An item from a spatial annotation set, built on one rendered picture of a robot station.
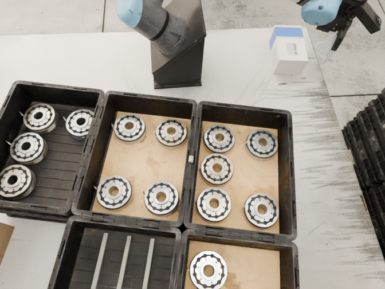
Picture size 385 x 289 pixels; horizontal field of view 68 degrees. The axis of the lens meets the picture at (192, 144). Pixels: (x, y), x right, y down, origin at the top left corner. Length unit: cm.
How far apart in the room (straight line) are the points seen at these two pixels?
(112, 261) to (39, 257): 29
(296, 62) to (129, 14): 70
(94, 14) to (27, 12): 54
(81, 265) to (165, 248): 24
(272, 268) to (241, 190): 24
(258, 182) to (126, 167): 42
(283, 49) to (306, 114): 29
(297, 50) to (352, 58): 134
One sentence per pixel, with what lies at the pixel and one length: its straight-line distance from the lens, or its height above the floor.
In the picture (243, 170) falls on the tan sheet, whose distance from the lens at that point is 94.
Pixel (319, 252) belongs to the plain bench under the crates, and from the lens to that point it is 109.
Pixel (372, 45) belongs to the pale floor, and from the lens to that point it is 283.
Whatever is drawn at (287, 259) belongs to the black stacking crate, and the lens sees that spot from 85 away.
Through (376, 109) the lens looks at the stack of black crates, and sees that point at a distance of 173.
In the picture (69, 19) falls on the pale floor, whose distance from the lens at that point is 272.
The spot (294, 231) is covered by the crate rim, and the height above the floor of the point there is 93.
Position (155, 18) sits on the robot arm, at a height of 102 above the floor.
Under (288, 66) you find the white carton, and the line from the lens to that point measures 132.
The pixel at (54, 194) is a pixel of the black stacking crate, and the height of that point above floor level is 83.
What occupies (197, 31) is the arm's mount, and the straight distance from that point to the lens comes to 106.
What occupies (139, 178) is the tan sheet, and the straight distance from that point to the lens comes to 92.
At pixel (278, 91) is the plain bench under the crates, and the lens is 129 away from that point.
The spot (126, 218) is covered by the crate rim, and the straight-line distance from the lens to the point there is 79.
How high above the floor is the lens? 169
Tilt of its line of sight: 65 degrees down
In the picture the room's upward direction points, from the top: 4 degrees clockwise
